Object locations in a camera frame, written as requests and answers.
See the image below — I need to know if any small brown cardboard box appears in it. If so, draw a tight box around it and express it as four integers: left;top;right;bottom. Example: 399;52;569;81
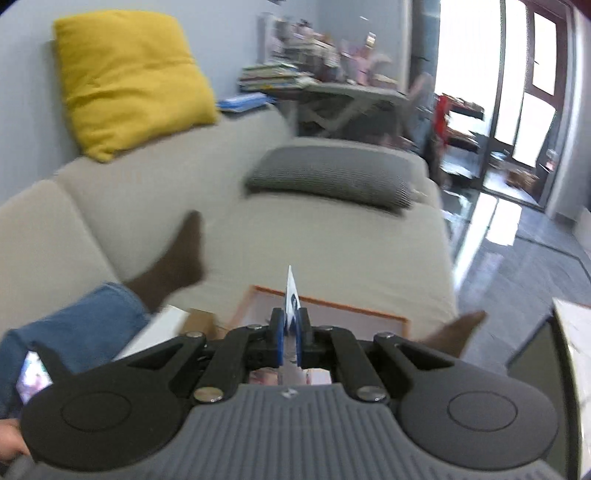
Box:
179;309;218;340

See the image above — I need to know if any white box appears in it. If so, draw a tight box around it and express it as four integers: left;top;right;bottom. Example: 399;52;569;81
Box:
114;305;189;361

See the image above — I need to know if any person's left hand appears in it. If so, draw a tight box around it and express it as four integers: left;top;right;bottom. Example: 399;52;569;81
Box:
0;419;30;462

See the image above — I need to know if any orange storage box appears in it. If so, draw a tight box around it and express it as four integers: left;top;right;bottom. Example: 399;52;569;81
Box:
224;286;410;340

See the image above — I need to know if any left blue jeans leg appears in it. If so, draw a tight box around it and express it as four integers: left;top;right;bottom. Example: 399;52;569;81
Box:
1;283;151;419

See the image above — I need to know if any left brown sock foot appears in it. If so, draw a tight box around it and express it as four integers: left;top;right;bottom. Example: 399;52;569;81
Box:
123;210;205;313

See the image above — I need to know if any brown sock foot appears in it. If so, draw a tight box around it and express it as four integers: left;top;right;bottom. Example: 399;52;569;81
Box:
123;210;205;313
418;311;487;358

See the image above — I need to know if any right brown sock foot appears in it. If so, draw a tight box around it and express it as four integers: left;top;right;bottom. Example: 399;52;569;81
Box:
418;311;487;358

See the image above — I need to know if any grey houndstooth cushion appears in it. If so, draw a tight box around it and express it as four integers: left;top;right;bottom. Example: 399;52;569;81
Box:
245;145;414;212

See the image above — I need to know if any beige fabric sofa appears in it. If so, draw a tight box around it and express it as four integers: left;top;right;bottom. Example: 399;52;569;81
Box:
1;108;457;338

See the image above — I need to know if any black metal shelf rack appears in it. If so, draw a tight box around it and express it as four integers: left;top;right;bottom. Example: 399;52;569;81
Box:
431;94;485;188

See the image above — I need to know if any cluttered grey side table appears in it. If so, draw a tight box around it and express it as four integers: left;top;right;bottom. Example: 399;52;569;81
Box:
266;82;410;138

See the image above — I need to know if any stack of books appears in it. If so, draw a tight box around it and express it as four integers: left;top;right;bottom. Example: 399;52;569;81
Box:
238;62;317;92

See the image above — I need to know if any yellow pillow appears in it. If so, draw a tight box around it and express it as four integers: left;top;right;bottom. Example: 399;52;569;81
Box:
53;10;218;163

